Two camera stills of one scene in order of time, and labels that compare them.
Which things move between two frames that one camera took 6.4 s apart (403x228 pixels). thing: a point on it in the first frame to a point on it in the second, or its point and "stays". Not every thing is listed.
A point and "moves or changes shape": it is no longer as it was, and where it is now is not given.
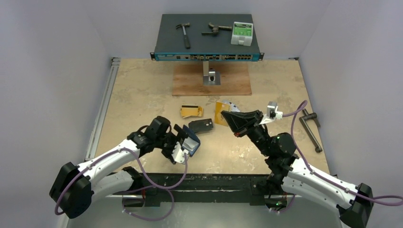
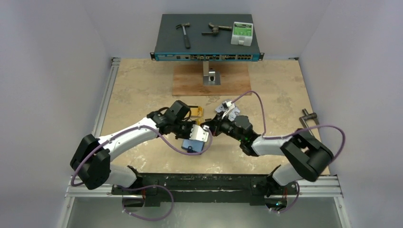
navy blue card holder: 191,142 moves or changes shape
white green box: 242,33 stays
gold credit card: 219,118 to 199,120
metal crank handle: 303,120 stays
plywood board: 188,79 stays
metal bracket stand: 210,77 stays
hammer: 187,40 stays
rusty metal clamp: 215,29 stays
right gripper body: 249,124 to 215,123
